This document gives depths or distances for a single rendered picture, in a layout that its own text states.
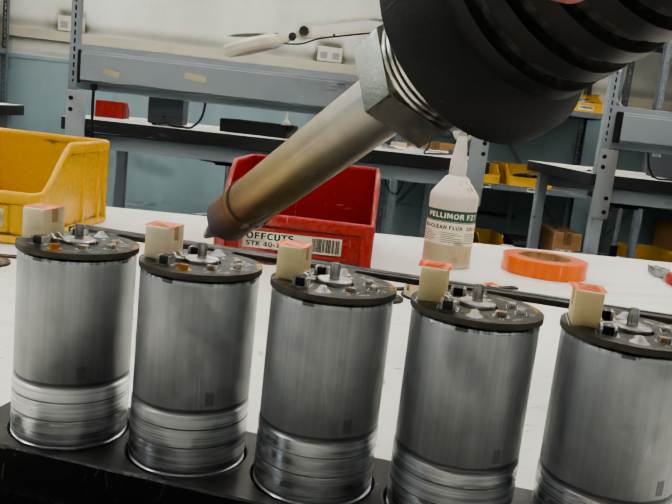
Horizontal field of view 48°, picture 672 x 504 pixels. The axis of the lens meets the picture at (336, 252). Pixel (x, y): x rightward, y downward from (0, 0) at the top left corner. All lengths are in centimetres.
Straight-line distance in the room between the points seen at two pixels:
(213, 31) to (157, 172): 89
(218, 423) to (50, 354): 4
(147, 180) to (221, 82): 227
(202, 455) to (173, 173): 450
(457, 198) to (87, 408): 38
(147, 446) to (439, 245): 39
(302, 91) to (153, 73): 47
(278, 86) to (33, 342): 231
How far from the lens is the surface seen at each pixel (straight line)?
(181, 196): 465
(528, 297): 16
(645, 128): 272
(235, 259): 16
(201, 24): 464
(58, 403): 17
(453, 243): 52
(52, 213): 18
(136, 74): 250
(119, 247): 17
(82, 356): 16
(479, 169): 256
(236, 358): 15
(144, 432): 16
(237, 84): 246
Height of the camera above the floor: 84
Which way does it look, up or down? 10 degrees down
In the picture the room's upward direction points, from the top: 6 degrees clockwise
